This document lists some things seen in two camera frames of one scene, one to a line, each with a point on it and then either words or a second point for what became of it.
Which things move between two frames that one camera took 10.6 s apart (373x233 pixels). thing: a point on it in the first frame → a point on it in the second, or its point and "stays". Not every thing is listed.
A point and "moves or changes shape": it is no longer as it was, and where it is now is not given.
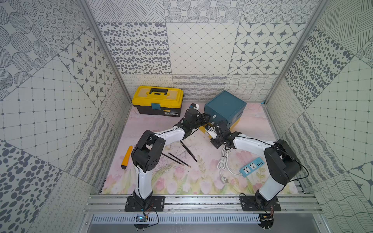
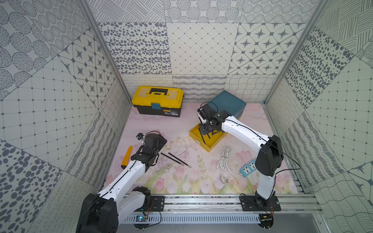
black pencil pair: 173,159 stays
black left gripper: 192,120 → 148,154
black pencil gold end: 180,160 stays
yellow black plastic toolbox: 159,100 stays
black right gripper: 214,143 → 201,126
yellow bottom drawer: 202,128 moves or changes shape
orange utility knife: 127,157 stays
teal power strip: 248,169 stays
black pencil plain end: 188,151 → 201,135
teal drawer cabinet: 224,106 stays
